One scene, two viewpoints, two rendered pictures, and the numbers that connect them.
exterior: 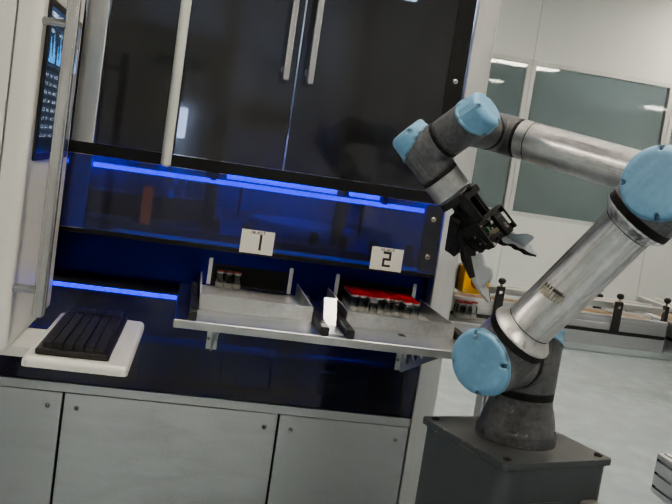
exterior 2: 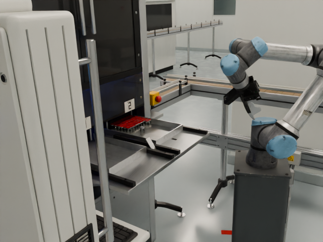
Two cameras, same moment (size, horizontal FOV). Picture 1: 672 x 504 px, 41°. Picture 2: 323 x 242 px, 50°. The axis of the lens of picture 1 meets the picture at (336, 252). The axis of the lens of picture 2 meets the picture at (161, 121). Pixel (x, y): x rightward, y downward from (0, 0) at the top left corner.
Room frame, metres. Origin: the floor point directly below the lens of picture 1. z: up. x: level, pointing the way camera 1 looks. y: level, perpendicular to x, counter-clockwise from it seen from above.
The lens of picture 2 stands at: (0.97, 1.05, 1.57)
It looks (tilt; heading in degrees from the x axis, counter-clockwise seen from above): 20 degrees down; 314
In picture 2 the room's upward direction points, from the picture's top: 2 degrees counter-clockwise
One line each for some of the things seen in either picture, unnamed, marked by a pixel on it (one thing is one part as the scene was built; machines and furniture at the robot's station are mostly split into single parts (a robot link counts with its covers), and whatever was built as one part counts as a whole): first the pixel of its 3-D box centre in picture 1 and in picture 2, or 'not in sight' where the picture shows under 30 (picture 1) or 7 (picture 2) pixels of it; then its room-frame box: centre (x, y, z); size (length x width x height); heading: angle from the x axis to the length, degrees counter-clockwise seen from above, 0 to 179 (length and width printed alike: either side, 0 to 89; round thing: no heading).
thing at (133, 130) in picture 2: (383, 305); (137, 126); (2.28, -0.14, 0.91); 0.18 x 0.02 x 0.05; 99
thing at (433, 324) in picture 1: (386, 311); (143, 129); (2.24, -0.15, 0.90); 0.34 x 0.26 x 0.04; 9
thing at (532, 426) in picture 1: (519, 411); (262, 152); (1.66, -0.39, 0.84); 0.15 x 0.15 x 0.10
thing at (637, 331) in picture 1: (548, 308); (159, 95); (2.58, -0.64, 0.92); 0.69 x 0.16 x 0.16; 99
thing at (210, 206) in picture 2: not in sight; (222, 186); (2.33, -1.10, 0.07); 0.50 x 0.08 x 0.14; 99
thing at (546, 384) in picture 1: (528, 352); (264, 131); (1.66, -0.38, 0.96); 0.13 x 0.12 x 0.14; 142
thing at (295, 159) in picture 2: not in sight; (291, 156); (1.80, -1.12, 0.50); 0.12 x 0.05 x 0.09; 9
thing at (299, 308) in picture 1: (252, 295); (100, 152); (2.18, 0.19, 0.90); 0.34 x 0.26 x 0.04; 9
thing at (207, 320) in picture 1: (322, 319); (135, 147); (2.14, 0.01, 0.87); 0.70 x 0.48 x 0.02; 99
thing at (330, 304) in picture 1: (333, 315); (159, 146); (1.99, -0.02, 0.91); 0.14 x 0.03 x 0.06; 9
